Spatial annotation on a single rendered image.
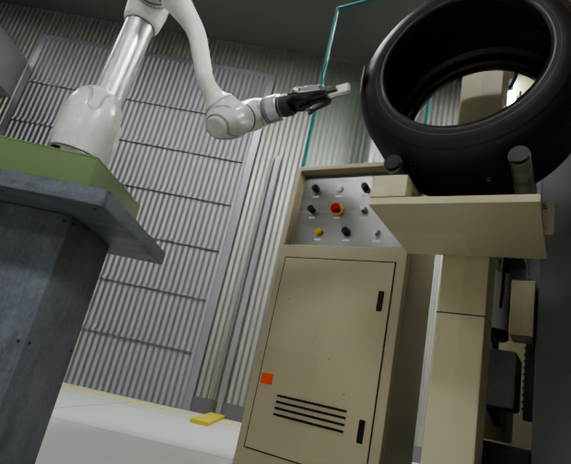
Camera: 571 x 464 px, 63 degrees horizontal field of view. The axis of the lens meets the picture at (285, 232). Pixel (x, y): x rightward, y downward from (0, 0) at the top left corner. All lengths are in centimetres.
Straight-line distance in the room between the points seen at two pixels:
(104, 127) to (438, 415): 119
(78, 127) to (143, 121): 359
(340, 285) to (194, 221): 274
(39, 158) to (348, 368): 117
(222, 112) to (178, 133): 337
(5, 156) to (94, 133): 24
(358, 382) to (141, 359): 278
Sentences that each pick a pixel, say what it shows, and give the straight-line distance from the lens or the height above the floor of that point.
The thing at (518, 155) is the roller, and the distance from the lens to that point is 114.
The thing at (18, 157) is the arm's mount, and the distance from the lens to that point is 129.
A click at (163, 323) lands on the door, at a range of 422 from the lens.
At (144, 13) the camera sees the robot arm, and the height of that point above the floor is 143.
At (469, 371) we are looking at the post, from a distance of 137.
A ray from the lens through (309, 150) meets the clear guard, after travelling 220.
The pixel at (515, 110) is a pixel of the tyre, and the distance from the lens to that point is 118.
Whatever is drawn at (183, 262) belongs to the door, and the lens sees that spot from 429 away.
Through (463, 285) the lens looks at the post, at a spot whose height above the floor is 70.
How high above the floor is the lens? 33
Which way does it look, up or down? 18 degrees up
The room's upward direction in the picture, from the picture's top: 13 degrees clockwise
